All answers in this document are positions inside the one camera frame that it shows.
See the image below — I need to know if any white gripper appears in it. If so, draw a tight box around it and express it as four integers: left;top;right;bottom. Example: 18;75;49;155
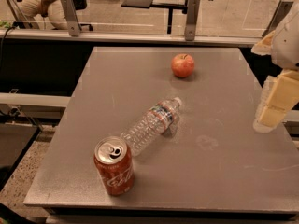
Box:
251;3;299;133

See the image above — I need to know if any red coke can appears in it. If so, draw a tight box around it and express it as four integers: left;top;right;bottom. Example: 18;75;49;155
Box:
93;136;134;196

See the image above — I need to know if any red apple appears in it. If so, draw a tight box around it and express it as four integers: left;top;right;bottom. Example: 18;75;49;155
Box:
171;53;195;78

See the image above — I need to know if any clear plastic water bottle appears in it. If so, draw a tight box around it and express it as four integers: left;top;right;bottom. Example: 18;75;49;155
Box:
121;97;182;157

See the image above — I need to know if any seated person in beige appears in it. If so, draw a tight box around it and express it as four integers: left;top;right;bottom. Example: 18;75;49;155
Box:
20;0;67;30

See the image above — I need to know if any metal railing bar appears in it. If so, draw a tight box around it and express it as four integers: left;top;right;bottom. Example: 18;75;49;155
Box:
7;29;260;47

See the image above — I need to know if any right metal bracket post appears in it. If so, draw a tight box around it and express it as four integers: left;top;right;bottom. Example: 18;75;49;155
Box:
262;0;293;37

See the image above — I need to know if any metal bracket post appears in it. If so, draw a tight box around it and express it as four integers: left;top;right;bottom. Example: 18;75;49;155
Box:
60;0;81;36
184;0;200;41
262;0;293;37

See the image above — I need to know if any middle metal bracket post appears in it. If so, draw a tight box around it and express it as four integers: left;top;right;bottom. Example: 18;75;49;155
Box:
184;0;200;41

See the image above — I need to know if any left metal bracket post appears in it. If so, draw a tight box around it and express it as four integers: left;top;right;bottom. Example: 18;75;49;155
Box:
60;0;81;36

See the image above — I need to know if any black cable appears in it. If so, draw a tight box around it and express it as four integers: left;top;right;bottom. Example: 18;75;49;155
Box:
0;25;17;73

